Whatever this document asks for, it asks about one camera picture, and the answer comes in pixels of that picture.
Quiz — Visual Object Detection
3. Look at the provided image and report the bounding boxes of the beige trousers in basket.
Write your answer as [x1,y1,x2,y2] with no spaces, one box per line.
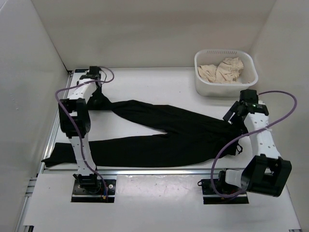
[197,57,244,84]

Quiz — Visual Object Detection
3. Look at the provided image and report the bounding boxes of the blue label sticker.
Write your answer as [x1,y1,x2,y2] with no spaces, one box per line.
[74,69,89,73]

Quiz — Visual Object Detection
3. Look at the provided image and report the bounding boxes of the white plastic basket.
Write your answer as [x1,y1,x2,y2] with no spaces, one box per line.
[194,49,258,97]

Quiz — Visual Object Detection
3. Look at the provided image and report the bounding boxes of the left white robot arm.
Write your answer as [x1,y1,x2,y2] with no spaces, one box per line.
[55,66,104,194]

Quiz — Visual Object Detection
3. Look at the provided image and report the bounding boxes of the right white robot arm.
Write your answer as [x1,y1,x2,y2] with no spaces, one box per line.
[211,89,292,198]

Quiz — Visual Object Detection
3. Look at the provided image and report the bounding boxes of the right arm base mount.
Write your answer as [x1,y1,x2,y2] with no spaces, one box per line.
[197,171,249,204]

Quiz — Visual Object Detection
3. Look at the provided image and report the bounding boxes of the aluminium frame rail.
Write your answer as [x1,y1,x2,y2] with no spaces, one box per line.
[19,68,301,232]

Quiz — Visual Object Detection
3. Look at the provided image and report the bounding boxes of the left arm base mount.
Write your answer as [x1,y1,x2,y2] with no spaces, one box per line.
[71,174,116,203]

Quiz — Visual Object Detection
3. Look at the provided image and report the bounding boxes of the black trousers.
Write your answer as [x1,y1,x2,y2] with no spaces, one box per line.
[41,87,247,170]

